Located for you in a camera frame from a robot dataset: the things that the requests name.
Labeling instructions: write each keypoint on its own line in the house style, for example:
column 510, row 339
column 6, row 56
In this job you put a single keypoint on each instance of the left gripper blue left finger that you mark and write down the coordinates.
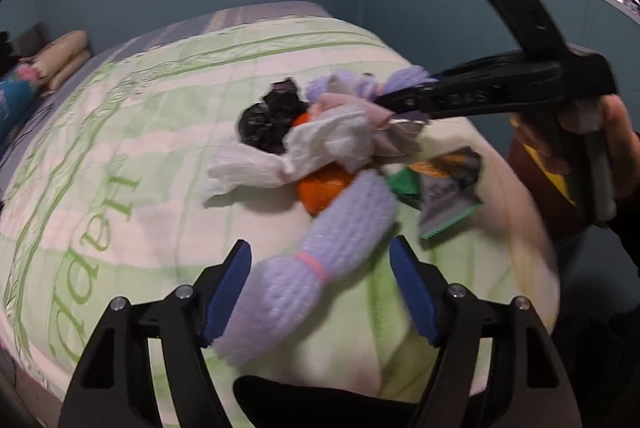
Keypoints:
column 228, row 280

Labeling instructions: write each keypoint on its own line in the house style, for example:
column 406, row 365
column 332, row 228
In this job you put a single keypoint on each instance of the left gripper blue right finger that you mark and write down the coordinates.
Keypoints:
column 418, row 300

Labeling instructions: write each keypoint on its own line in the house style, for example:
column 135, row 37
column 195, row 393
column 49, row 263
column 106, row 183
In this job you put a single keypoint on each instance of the purple knitted cloth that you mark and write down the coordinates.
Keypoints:
column 280, row 293

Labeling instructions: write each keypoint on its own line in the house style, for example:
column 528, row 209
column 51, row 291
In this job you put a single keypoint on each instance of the white tissue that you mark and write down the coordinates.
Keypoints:
column 341, row 135

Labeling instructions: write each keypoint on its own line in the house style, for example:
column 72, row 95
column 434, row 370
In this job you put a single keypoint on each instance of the yellow rimmed trash bin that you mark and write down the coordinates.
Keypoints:
column 540, row 149

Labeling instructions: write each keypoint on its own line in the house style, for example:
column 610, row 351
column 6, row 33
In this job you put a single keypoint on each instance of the person's right hand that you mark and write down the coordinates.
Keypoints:
column 556, row 212

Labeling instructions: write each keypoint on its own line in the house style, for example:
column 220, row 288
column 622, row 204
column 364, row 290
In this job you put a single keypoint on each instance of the green silver snack wrapper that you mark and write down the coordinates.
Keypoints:
column 442, row 188

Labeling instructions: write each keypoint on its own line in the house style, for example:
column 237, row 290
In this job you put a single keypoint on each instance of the green white quilt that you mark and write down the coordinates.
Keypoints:
column 107, row 200

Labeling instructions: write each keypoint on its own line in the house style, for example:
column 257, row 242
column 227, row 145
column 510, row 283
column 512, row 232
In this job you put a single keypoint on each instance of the black crumpled plastic bag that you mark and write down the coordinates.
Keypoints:
column 264, row 124

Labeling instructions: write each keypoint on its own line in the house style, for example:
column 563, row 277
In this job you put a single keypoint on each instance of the blue floral folded blanket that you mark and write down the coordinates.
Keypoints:
column 19, row 92

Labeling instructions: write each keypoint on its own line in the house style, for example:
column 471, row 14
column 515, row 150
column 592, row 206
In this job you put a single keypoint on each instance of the grey padded headboard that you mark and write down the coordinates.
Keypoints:
column 31, row 41

